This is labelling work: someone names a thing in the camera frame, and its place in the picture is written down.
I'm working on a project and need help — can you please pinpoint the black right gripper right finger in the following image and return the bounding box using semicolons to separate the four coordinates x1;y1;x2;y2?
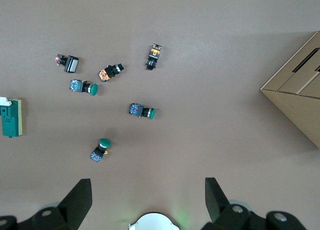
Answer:
202;177;308;230

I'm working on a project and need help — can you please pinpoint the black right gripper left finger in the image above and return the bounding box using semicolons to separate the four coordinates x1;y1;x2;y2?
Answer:
17;178;93;230

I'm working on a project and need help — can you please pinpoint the green load switch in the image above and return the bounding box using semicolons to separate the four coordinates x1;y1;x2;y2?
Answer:
0;96;24;139

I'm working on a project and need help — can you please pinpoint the green mushroom push button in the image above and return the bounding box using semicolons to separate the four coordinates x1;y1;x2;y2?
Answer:
89;137;112;164
69;79;99;96
129;102;156;121

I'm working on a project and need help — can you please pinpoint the brown cardboard box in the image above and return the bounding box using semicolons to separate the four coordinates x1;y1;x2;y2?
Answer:
259;31;320;150

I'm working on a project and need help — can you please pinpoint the orange block selector switch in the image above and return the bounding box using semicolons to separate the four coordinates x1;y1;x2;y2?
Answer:
97;63;125;83

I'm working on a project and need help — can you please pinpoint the black switch red button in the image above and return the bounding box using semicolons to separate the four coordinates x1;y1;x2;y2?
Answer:
54;53;80;74

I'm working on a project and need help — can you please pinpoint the orange block key switch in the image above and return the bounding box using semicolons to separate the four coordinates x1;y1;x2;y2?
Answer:
144;42;164;71

